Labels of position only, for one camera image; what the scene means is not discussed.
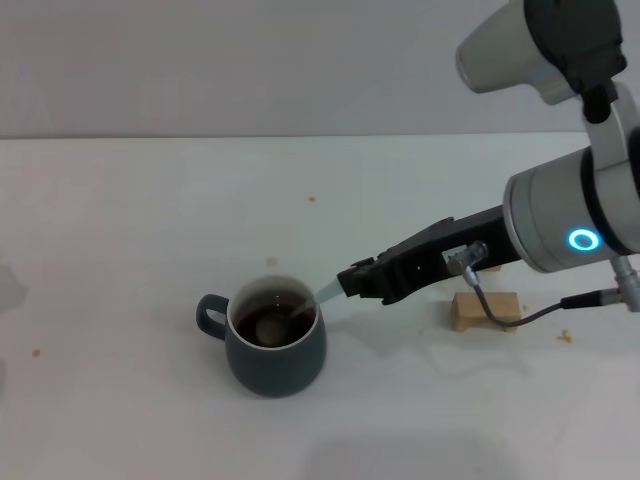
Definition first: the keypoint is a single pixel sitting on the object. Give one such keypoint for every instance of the dark coffee liquid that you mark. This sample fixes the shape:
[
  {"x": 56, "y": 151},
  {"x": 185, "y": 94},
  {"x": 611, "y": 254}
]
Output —
[{"x": 247, "y": 320}]

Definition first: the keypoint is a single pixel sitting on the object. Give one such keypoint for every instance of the notched light wooden block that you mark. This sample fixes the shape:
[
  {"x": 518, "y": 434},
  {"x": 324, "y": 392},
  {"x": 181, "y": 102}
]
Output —
[{"x": 465, "y": 310}]

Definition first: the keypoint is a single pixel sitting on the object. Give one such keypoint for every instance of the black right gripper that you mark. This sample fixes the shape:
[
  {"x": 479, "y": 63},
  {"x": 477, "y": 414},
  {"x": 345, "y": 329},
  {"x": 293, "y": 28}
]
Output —
[{"x": 425, "y": 260}]

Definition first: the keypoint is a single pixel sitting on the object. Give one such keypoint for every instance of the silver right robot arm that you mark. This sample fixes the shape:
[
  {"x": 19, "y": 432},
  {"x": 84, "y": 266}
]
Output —
[{"x": 550, "y": 215}]

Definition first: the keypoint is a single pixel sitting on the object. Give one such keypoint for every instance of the dark grey ceramic cup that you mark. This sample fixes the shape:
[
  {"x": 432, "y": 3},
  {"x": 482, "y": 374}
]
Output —
[{"x": 275, "y": 370}]

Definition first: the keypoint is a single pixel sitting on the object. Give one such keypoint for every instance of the flat reddish wooden block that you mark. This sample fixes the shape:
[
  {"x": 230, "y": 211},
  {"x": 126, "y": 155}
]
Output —
[{"x": 495, "y": 269}]

